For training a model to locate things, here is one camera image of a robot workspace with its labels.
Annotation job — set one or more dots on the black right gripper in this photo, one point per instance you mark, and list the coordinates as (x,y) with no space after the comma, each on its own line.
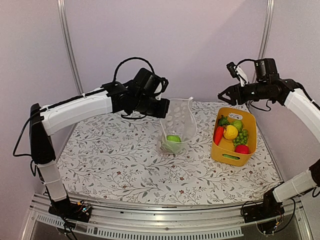
(232,90)

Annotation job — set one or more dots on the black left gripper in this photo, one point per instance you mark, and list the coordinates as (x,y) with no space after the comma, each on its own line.
(163,110)

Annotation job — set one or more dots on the green pear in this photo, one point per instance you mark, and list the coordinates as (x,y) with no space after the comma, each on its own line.
(238,124)

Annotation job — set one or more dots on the clear zip top bag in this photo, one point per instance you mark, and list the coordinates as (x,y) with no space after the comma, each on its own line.
(178,121)

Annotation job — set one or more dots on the yellow lemon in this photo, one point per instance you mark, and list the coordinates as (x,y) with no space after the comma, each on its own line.
(230,132)

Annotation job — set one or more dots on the green apple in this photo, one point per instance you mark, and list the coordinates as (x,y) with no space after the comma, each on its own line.
(173,138)

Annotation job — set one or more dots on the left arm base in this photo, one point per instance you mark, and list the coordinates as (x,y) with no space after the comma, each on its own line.
(66,209)

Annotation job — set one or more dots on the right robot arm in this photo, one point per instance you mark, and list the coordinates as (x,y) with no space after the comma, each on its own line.
(258,79)

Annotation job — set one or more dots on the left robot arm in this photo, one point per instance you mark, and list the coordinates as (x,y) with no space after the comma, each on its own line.
(141,94)

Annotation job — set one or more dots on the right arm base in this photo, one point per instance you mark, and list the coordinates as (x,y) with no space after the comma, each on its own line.
(267,215)

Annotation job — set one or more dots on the green leafy vegetable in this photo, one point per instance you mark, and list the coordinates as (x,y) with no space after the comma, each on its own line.
(223,121)

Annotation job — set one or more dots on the orange carrot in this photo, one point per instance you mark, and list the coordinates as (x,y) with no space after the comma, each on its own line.
(218,135)

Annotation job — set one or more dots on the green grapes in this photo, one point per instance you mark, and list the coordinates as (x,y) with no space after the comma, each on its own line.
(242,138)

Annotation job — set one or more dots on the red fruit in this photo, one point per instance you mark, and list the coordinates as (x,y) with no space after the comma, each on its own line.
(242,149)

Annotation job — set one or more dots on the yellow plastic basket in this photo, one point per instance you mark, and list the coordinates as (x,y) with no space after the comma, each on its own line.
(226,146)

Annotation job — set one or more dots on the green bitter gourd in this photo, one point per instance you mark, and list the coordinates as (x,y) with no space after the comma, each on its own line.
(231,157)

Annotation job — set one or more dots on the floral table cover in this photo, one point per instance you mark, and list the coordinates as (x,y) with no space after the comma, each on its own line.
(113,158)

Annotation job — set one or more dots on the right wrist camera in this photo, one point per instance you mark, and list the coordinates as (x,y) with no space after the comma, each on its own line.
(236,72)

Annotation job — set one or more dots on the right aluminium post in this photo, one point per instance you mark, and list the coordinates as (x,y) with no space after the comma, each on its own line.
(267,26)

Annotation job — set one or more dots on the aluminium post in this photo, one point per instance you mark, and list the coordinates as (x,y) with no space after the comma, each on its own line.
(61,6)
(267,26)

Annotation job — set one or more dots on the aluminium front rail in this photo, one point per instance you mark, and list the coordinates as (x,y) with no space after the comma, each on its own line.
(121,220)

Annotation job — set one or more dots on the left aluminium post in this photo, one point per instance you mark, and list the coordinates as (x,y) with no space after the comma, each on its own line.
(61,6)

